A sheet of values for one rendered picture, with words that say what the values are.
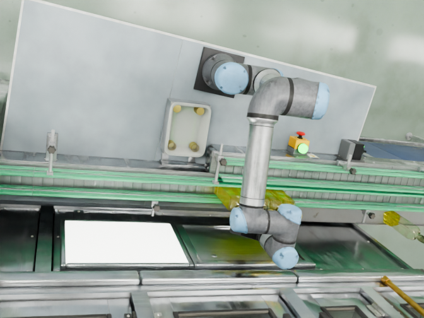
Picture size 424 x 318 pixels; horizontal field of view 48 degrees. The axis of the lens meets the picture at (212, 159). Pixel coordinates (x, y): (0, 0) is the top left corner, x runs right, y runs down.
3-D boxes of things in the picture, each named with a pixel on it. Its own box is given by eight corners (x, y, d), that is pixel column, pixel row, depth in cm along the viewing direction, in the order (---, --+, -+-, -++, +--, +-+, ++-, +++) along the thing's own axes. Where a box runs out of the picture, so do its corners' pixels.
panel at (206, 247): (60, 225, 178) (59, 273, 147) (60, 217, 177) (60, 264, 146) (277, 230, 207) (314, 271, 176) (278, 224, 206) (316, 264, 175)
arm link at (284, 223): (273, 210, 143) (266, 243, 146) (307, 212, 146) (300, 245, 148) (265, 200, 150) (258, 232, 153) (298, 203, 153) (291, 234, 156)
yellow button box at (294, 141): (286, 149, 222) (293, 154, 215) (289, 134, 220) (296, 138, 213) (299, 151, 224) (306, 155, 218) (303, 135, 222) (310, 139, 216)
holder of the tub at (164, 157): (158, 160, 206) (161, 166, 199) (167, 97, 198) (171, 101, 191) (196, 163, 211) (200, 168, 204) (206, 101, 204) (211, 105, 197)
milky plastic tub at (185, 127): (159, 148, 204) (163, 154, 196) (166, 97, 198) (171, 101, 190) (198, 151, 209) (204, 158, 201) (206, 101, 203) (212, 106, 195)
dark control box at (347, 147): (337, 154, 231) (346, 159, 223) (341, 138, 229) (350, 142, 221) (351, 155, 234) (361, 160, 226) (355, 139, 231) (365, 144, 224)
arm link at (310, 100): (242, 62, 189) (293, 78, 138) (277, 67, 193) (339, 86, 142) (236, 92, 192) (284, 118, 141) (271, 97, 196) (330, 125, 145)
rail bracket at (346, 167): (333, 164, 217) (349, 174, 205) (337, 149, 215) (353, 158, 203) (341, 164, 218) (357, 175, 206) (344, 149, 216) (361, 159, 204)
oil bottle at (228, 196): (213, 192, 204) (229, 213, 184) (215, 180, 202) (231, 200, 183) (225, 193, 205) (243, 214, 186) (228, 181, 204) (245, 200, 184)
